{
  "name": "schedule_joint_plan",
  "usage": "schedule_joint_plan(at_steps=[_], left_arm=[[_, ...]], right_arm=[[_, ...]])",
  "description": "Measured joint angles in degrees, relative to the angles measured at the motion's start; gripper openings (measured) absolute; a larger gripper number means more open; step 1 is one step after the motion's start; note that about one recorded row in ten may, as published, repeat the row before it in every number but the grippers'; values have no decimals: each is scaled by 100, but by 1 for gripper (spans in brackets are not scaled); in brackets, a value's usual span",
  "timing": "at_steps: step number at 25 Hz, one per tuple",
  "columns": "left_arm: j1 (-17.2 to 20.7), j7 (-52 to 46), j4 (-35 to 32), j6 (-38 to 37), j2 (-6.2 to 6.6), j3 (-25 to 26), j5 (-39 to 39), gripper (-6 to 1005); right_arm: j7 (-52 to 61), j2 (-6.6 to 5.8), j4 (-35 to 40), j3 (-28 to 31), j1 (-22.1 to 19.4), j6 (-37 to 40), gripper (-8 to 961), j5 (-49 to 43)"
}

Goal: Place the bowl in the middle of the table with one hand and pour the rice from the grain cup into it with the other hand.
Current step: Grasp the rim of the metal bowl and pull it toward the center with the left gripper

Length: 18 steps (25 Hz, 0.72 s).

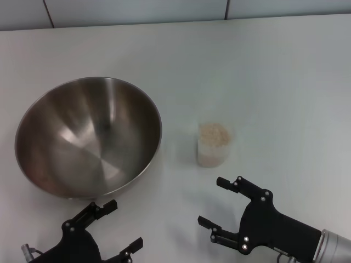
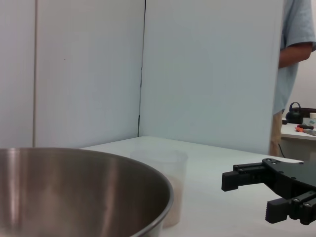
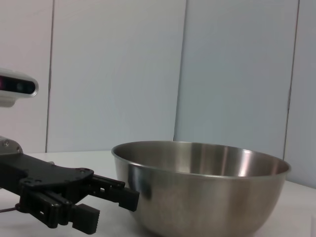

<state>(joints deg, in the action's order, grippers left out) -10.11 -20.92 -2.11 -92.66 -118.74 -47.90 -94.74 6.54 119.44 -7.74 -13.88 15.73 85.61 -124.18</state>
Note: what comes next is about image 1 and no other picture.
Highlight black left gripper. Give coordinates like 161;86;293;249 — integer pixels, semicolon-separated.
27;199;144;263

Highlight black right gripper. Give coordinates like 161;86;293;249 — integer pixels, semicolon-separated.
197;175;322;261

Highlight clear plastic cup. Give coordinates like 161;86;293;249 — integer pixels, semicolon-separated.
196;122;234;168

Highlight white rice grains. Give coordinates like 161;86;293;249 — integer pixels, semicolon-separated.
198;123;233;167

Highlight stainless steel mixing bowl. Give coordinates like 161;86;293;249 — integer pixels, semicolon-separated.
14;76;162;200

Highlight silver right wrist connector plug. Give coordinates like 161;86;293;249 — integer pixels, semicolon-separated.
276;251;297;263

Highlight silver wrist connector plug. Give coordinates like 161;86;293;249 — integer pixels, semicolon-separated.
276;251;297;263
20;243;43;260

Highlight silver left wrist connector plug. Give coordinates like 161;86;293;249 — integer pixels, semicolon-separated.
20;243;43;260

